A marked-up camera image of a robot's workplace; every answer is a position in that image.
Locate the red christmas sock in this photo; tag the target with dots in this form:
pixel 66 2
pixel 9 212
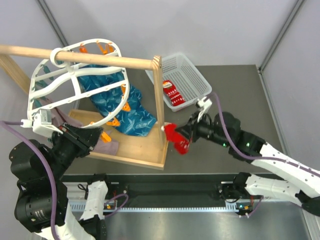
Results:
pixel 172 93
pixel 180 143

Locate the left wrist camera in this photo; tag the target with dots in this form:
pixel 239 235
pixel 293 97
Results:
pixel 41 124

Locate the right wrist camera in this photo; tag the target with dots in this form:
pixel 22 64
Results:
pixel 202 105

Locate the white round clip hanger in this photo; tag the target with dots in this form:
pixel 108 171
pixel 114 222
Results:
pixel 50 74

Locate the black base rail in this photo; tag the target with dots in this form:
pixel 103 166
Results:
pixel 175 190

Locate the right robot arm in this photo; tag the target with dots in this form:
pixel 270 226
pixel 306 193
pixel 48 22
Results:
pixel 298 183

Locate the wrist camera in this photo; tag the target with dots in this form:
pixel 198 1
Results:
pixel 41 124
pixel 202 105

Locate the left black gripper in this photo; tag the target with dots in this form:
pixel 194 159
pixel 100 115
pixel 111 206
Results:
pixel 84 138

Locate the mauve grey cloth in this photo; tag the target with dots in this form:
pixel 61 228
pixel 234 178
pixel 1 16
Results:
pixel 58 118

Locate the wooden hanging rack frame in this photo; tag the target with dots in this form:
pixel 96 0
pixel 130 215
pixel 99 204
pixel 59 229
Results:
pixel 149 151

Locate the blue leaf-pattern cloth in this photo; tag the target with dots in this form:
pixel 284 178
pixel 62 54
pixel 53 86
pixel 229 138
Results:
pixel 136 122

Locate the white perforated plastic basket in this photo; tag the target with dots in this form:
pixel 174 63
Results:
pixel 188 80

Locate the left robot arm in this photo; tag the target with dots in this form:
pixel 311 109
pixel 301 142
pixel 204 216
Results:
pixel 42 206

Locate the orange clothes peg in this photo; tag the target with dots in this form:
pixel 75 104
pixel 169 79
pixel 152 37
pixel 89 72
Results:
pixel 126 106
pixel 114 122
pixel 105 137

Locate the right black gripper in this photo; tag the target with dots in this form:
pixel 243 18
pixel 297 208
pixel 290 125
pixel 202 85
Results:
pixel 190 130

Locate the teal clothes peg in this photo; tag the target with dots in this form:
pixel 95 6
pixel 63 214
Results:
pixel 39 102

